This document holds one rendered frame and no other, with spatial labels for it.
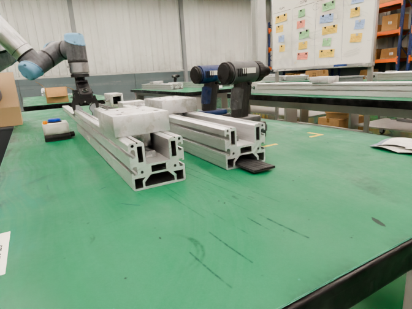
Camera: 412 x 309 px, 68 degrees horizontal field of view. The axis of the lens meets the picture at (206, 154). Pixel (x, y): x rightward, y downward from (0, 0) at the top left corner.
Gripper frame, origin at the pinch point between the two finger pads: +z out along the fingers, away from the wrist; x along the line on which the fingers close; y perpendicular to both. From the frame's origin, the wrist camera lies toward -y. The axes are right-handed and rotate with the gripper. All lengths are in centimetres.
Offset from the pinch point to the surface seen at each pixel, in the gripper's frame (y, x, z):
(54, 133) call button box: -20.8, 13.6, -0.7
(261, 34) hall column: 585, -562, -114
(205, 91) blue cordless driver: -42, -33, -12
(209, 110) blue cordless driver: -43, -34, -5
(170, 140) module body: -85, -3, -6
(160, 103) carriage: -52, -13, -10
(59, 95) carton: 205, -4, -5
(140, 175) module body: -85, 4, -1
